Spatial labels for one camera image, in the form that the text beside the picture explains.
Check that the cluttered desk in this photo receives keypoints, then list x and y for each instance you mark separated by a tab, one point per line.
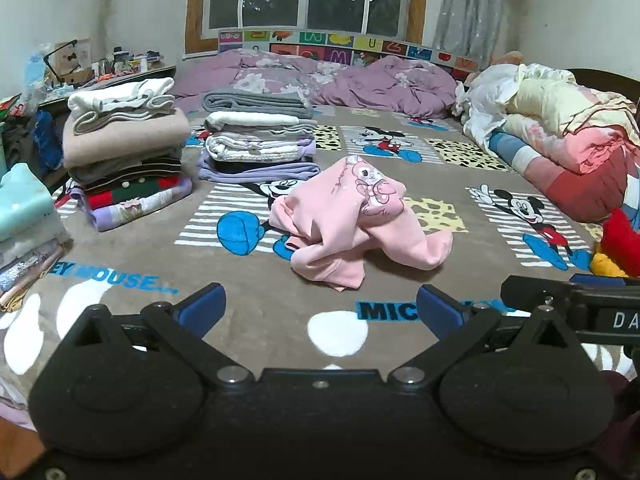
157	72

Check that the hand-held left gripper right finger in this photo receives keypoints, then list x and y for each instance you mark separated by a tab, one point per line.
437	310

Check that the purple floral quilt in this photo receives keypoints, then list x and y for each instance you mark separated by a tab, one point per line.
390	85

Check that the pink sweatshirt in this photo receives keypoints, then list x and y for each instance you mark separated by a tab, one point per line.
340	230

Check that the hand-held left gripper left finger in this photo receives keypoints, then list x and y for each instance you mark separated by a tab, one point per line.
202	305

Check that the colourful alphabet headboard mat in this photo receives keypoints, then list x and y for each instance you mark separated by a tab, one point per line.
350	42

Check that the red garment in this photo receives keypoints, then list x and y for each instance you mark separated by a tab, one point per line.
620	240

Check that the clear plastic bag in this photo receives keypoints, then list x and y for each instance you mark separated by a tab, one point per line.
35	70

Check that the beige sweater clothes stack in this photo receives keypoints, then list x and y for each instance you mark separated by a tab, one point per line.
125	135

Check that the cardboard box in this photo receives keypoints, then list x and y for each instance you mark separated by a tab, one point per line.
75	60

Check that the cartoon mouse printed blanket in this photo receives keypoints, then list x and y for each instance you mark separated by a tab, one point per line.
250	265

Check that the white crumpled garment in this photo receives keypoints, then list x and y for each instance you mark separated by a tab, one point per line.
480	95

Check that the cream pink red quilt bundle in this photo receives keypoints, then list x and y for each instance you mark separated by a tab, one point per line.
575	160

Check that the teal clothes stack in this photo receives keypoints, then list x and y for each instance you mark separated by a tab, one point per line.
25	205

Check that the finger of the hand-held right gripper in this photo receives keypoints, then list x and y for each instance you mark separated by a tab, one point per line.
595	279
530	291

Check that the grey purple clothes stack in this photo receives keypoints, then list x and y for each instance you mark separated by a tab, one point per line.
260	145

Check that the blue cloth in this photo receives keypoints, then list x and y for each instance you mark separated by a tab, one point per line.
47	145

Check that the dark wooden bed frame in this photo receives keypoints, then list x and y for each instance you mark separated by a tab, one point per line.
610	82

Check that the grey patterned curtain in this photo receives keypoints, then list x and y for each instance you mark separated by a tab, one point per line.
470	10

